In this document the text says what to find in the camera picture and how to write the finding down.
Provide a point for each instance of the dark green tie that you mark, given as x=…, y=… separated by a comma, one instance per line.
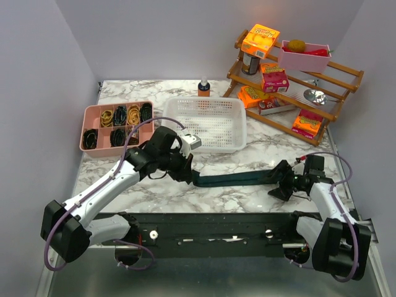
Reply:
x=249, y=178

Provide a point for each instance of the black rolled tie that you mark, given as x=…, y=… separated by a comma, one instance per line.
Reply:
x=89, y=139
x=146, y=112
x=117, y=137

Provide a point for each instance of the pink sponge box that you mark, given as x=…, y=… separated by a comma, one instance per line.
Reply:
x=274, y=78

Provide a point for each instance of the patterned rolled tie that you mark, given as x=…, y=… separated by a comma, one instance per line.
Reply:
x=135, y=138

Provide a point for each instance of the yellow rolled tie right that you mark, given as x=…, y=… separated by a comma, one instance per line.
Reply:
x=133, y=115

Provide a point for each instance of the dark blue rolled tie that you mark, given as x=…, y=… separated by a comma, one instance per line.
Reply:
x=120, y=116

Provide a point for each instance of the orange sponge box middle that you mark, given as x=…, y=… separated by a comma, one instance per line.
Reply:
x=251, y=97

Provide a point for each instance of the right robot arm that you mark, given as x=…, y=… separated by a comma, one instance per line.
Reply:
x=339, y=244

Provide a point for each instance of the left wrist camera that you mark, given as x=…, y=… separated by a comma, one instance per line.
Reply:
x=189, y=141

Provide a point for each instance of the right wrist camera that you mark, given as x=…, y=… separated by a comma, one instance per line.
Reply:
x=300, y=165

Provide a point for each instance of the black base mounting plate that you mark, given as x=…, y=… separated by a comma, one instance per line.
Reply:
x=210, y=235

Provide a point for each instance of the wooden tiered rack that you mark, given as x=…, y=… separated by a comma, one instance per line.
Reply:
x=346, y=81

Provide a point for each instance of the white plastic basket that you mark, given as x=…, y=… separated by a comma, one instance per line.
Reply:
x=219, y=122

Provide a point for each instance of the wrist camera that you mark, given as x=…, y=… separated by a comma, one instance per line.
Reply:
x=300, y=165
x=189, y=141

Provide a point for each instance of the black rolled tie bottom left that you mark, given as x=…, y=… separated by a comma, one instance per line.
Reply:
x=89, y=139

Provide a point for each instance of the pink rectangular bin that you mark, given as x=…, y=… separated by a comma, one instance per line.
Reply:
x=303, y=62

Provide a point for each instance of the orange spray bottle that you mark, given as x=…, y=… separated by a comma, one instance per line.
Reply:
x=204, y=87

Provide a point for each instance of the dark jar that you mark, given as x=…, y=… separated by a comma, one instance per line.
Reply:
x=250, y=64

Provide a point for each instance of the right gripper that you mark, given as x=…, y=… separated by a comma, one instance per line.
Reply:
x=285, y=169

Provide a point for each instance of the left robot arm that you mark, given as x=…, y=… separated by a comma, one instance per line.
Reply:
x=69, y=228

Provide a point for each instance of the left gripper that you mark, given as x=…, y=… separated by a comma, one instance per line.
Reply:
x=184, y=173

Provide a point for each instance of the black rolled tie top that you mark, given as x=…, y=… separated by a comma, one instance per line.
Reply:
x=146, y=112

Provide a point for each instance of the black rolled tie bottom middle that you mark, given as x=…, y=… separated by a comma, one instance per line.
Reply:
x=117, y=137

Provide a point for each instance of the orange sponge box top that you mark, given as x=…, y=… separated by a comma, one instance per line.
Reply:
x=259, y=41

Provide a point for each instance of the orange sponge box lower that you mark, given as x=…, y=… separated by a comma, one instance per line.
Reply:
x=307, y=124

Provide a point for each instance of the white red flat box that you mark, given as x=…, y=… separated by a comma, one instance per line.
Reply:
x=274, y=105

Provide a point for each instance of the pink compartment organizer box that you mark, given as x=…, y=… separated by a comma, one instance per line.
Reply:
x=106, y=128

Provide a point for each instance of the red chili pepper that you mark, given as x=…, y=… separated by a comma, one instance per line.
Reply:
x=318, y=52

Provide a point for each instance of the yellow rolled tie left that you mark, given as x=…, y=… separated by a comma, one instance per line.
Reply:
x=106, y=119

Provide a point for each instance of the brown potato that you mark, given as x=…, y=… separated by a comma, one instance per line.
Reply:
x=296, y=46

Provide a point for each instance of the silver metal spoon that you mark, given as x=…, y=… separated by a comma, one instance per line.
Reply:
x=317, y=97

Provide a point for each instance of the yellow rolled tie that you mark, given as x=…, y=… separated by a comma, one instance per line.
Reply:
x=106, y=119
x=133, y=115

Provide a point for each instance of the orange sponge box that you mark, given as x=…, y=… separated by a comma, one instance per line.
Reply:
x=251, y=97
x=259, y=41
x=307, y=124

